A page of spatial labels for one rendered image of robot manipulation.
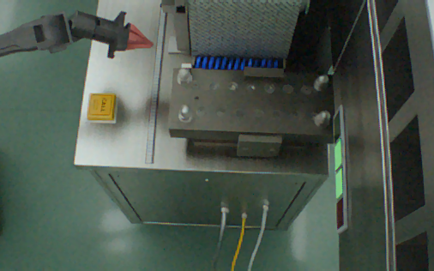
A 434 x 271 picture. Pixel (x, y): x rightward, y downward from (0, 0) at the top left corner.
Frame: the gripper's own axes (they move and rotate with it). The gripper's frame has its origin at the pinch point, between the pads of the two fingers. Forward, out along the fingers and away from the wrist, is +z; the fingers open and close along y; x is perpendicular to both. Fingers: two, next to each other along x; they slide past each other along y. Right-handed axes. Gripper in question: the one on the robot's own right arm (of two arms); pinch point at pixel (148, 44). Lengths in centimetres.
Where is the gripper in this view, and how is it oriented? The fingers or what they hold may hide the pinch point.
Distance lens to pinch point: 126.8
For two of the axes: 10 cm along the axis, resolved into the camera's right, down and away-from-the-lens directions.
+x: 5.2, -2.9, -8.0
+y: -0.3, 9.3, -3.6
